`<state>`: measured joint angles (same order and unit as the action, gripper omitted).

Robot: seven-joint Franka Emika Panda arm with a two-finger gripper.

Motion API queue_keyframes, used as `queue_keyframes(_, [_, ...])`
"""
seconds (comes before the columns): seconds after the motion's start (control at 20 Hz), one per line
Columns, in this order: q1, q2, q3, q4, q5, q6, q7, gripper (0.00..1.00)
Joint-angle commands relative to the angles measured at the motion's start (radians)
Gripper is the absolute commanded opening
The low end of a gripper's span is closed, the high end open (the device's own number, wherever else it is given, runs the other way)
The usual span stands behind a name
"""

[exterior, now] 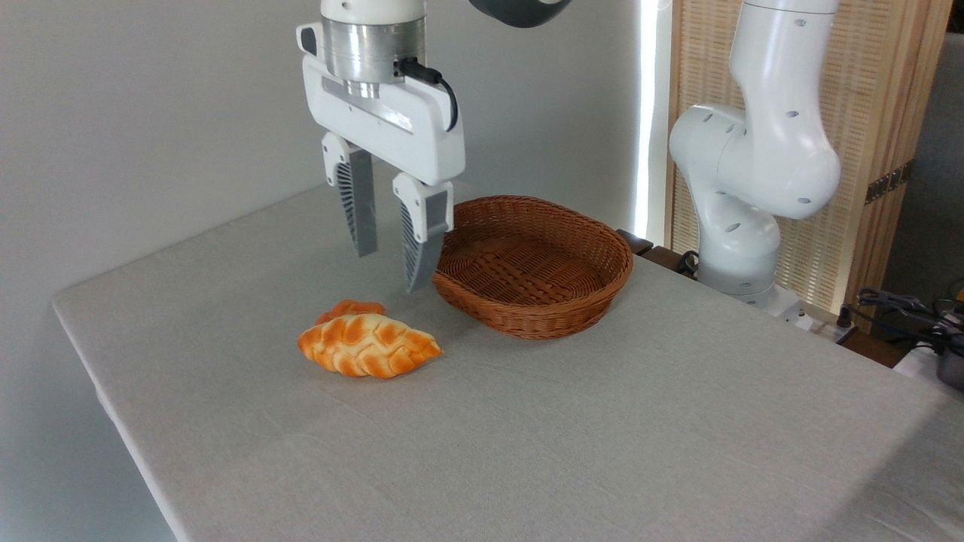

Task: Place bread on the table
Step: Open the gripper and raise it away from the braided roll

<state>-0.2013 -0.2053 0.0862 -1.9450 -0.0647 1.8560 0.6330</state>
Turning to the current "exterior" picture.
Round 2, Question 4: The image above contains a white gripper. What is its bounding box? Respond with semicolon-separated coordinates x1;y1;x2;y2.
301;54;466;294

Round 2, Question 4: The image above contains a braided golden bread loaf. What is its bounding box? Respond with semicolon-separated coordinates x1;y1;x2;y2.
297;314;443;379

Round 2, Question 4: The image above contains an orange muffin bread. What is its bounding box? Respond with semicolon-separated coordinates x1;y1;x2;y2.
315;300;386;326

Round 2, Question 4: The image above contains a brown wicker basket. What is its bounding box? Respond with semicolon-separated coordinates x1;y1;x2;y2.
432;195;634;340

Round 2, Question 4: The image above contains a dark wooden furniture edge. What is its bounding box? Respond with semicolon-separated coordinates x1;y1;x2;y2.
616;228;701;278

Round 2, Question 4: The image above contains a grey tablecloth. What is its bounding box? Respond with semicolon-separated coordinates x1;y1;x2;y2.
51;179;964;542

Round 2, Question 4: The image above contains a wooden bamboo folding screen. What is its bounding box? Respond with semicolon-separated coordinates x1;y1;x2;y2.
665;0;953;317

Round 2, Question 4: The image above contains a metal screen hinge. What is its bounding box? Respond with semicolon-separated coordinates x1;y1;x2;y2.
865;160;914;206

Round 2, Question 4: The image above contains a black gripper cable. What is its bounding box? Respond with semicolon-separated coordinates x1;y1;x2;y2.
395;57;459;132

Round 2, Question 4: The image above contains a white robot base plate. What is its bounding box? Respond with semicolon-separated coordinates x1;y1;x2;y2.
742;285;818;332

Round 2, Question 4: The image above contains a black cable bundle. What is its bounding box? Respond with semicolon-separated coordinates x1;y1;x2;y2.
857;288;964;355

